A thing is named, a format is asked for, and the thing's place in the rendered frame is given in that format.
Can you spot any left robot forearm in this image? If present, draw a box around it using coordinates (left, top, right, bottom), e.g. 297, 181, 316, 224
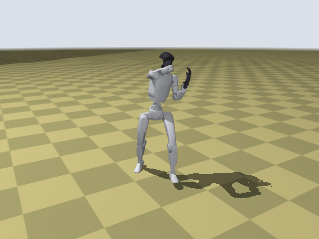
176, 84, 188, 99

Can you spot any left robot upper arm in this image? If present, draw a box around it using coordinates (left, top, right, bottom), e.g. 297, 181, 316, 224
171, 74, 180, 100

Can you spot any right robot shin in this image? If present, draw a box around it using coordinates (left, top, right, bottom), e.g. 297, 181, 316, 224
137, 145, 145, 164

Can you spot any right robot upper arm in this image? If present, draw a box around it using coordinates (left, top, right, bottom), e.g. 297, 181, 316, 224
147, 70, 160, 80

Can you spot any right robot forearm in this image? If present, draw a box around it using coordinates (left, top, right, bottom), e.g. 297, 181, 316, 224
152, 65, 174, 76

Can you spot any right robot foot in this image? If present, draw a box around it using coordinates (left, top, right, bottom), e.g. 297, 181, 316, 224
134, 160, 144, 173

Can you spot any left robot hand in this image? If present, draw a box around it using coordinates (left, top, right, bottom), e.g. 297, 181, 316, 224
183, 67, 191, 89

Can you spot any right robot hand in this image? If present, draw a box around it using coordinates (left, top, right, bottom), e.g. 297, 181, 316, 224
161, 59, 172, 67

